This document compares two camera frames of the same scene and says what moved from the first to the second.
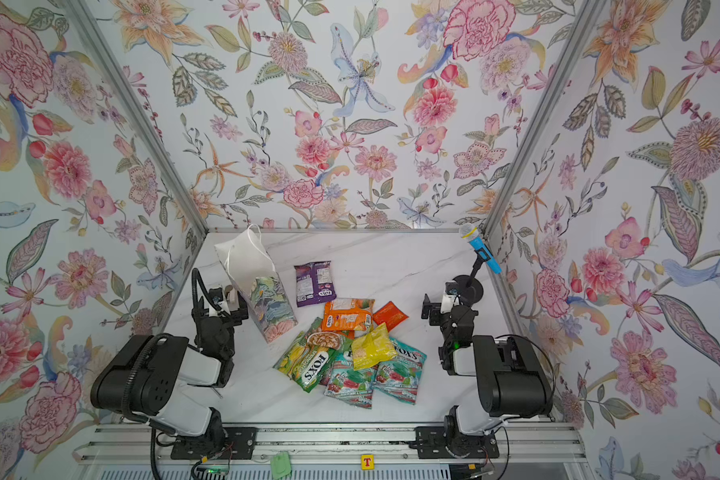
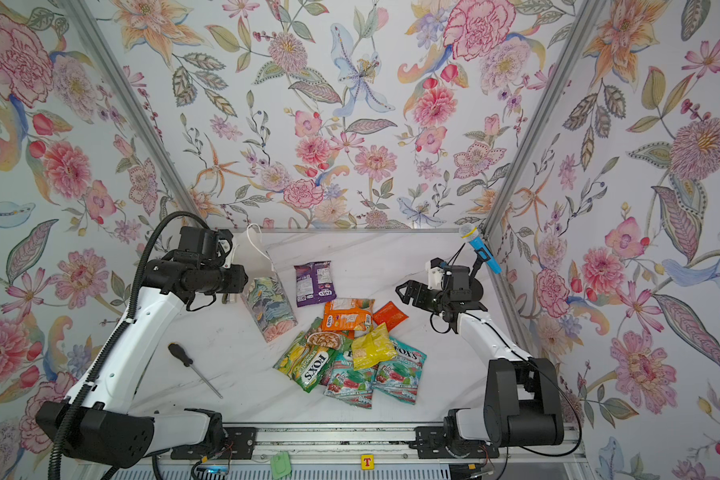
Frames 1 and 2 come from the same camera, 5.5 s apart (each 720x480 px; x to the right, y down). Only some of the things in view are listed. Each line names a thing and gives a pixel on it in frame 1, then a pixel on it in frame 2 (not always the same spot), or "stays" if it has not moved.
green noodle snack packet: [327, 342] stays
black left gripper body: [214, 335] → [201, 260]
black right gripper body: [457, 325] → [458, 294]
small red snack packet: [391, 315] stays
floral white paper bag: [260, 282] stays
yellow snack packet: [374, 348] stays
